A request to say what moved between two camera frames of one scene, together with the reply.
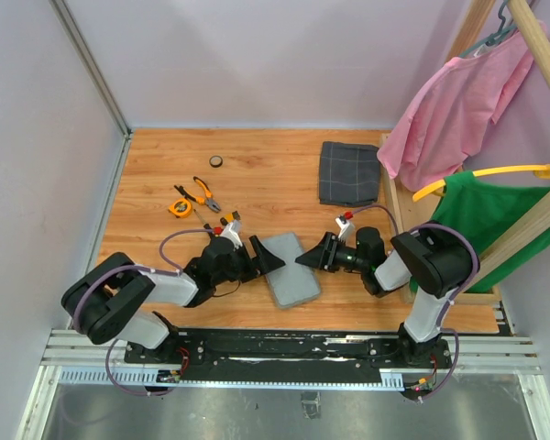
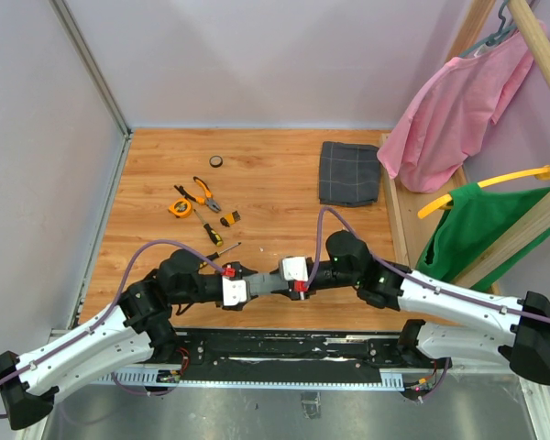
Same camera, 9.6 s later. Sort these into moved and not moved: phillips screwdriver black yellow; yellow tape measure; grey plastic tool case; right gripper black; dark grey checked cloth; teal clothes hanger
Moved: right gripper black; grey plastic tool case
Not moved: yellow tape measure; dark grey checked cloth; phillips screwdriver black yellow; teal clothes hanger
